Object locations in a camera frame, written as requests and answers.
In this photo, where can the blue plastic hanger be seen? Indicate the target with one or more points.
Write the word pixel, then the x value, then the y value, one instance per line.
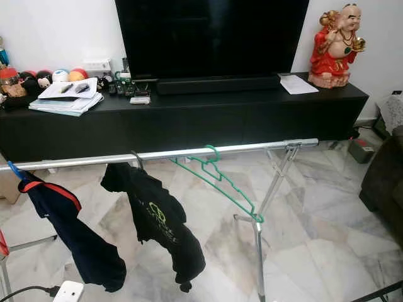
pixel 15 170

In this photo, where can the red plastic hanger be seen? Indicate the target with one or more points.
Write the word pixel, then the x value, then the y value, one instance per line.
pixel 4 244

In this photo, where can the black plastic hanger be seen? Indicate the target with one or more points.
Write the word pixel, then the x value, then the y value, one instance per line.
pixel 140 162

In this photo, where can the green plastic hanger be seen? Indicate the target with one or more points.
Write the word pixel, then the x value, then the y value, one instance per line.
pixel 259 218

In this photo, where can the red lidded snack jar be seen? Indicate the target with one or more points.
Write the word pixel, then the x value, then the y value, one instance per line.
pixel 11 80

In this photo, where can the stack of white papers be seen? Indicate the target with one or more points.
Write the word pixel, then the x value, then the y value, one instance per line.
pixel 53 93

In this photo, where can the blue gold trophy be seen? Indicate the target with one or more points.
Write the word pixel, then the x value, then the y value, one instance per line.
pixel 3 55

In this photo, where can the white blue round toy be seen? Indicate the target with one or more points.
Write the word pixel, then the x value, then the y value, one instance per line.
pixel 60 75

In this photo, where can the orange ball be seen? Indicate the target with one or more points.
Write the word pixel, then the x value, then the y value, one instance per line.
pixel 77 74

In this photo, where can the white power socket box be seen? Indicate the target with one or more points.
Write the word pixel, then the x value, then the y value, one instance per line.
pixel 96 66

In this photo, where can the small white flat device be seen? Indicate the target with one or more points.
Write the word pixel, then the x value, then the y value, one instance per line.
pixel 140 99

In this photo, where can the black remote control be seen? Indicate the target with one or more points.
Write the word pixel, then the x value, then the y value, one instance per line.
pixel 125 65

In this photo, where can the silver metal clothes rack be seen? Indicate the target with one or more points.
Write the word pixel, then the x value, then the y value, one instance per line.
pixel 164 154

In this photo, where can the black T-shirt large green logo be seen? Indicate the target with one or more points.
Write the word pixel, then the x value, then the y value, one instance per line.
pixel 157 220

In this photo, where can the black low television console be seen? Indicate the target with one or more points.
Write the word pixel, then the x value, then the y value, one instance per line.
pixel 195 126

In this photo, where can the black soundbar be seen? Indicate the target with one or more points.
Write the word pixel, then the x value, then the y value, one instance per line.
pixel 217 84

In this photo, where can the black flat screen television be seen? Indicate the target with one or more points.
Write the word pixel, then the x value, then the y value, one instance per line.
pixel 211 38

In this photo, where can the white paper sheet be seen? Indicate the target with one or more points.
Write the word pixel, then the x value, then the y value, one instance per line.
pixel 298 84

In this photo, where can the red gold laughing Buddha statue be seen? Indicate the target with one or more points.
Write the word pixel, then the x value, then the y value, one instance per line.
pixel 334 56

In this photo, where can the grey red floor device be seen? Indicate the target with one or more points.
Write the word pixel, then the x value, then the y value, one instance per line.
pixel 361 151

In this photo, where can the side table white lace cloth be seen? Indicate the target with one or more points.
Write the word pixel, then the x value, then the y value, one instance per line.
pixel 393 112

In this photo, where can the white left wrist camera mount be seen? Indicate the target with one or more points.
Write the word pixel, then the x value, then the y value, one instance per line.
pixel 69 291

